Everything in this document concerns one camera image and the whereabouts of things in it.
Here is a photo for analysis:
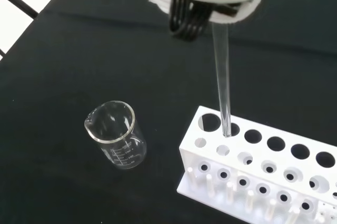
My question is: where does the white test tube rack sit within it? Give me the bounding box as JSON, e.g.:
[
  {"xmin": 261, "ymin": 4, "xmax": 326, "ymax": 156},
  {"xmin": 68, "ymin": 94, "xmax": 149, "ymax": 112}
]
[{"xmin": 176, "ymin": 105, "xmax": 337, "ymax": 224}]

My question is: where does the small clear glass beaker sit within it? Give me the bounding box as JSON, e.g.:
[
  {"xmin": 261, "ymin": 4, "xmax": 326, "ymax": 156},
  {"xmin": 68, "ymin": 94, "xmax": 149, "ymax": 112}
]
[{"xmin": 84, "ymin": 100, "xmax": 147, "ymax": 171}]

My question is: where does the black bench cloth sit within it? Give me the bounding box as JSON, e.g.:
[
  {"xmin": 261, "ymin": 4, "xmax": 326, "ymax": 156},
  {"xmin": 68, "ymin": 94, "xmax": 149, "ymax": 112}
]
[{"xmin": 0, "ymin": 0, "xmax": 337, "ymax": 224}]

